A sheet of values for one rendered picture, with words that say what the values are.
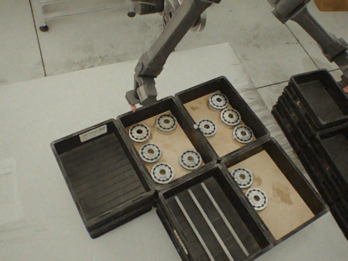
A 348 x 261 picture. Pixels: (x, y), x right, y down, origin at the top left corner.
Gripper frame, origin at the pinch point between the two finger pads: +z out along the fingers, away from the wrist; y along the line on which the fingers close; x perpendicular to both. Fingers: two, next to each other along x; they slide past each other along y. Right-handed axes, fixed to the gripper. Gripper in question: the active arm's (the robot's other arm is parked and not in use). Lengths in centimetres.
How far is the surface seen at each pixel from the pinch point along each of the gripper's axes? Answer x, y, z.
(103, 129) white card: 6.4, -14.6, 17.4
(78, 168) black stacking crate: -4.0, -31.1, 23.3
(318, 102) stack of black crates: -11, 130, 57
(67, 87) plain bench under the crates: 51, -19, 37
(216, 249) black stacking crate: -61, 5, 22
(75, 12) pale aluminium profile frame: 176, 23, 97
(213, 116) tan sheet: -5.7, 38.4, 23.2
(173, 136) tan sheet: -7.3, 14.4, 23.1
